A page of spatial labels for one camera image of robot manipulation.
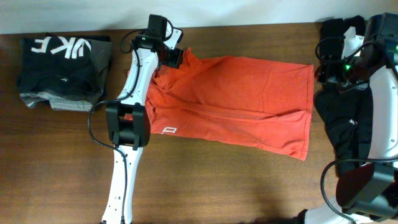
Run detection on red orange soccer t-shirt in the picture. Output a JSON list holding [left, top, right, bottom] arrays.
[[146, 49, 314, 160]]

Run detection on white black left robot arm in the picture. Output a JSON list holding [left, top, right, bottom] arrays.
[[101, 35, 183, 224]]

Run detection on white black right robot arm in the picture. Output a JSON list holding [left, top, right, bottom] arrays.
[[293, 12, 397, 223]]

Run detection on crumpled black garment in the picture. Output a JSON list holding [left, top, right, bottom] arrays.
[[314, 16, 373, 177]]

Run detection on folded grey garment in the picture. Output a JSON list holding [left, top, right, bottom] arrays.
[[17, 35, 101, 111]]

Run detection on folded navy garment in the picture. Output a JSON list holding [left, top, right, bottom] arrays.
[[93, 35, 113, 101]]

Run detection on folded black Nike shirt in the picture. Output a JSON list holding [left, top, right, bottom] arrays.
[[17, 36, 100, 97]]

